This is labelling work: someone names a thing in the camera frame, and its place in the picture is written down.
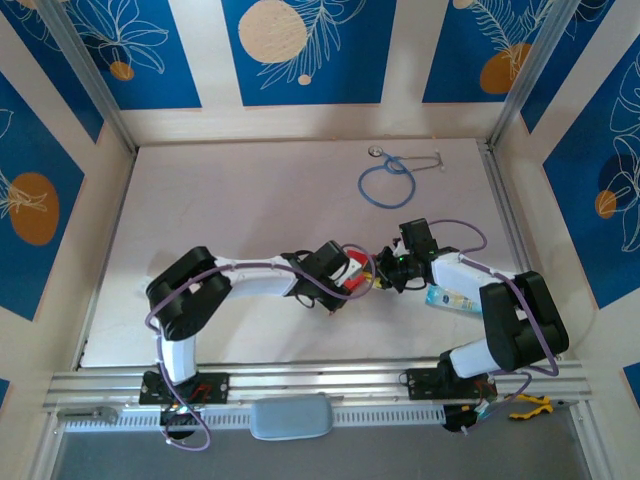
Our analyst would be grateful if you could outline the white slotted cable duct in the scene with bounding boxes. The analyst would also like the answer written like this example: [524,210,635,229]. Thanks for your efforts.
[62,404,446,434]

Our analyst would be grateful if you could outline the metal latch bracket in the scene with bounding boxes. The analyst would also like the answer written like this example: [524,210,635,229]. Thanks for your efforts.
[57,407,119,424]

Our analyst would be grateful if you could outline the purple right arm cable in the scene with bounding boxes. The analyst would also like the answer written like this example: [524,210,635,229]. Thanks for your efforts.
[427,218,560,436]

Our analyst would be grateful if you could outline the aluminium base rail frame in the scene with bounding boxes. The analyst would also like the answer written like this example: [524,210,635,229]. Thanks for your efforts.
[42,357,594,414]

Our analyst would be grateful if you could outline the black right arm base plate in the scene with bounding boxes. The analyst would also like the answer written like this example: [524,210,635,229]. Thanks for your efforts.
[405,368,499,401]

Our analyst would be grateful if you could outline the grey-blue zip pouch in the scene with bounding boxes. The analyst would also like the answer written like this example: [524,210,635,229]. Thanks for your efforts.
[249,393,335,441]

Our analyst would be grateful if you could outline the yellow-handled pliers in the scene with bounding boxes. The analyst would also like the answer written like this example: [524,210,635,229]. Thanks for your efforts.
[507,393,579,420]

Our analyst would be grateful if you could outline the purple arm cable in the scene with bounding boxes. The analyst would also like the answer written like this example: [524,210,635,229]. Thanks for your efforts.
[427,218,560,436]
[144,243,377,453]

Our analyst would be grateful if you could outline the aluminium corner post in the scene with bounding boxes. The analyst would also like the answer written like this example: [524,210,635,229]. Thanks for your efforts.
[487,0,584,146]
[37,0,139,154]

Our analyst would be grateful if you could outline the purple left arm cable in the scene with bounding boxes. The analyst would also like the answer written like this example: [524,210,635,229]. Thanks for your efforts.
[144,243,377,453]

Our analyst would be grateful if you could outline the black controller board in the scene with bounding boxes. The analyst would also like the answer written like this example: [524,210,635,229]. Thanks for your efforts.
[158,403,202,427]
[442,402,494,434]

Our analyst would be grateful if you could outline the blue and white cream packet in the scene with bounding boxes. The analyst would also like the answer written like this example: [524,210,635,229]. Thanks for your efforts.
[424,285,484,315]

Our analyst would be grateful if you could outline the aluminium table side rail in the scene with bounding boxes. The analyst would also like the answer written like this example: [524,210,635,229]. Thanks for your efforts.
[477,139,534,281]

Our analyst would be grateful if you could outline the blue stethoscope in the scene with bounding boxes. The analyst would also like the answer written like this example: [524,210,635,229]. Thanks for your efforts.
[357,144,447,209]

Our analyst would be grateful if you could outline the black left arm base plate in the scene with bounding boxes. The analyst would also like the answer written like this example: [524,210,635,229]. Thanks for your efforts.
[138,372,231,405]

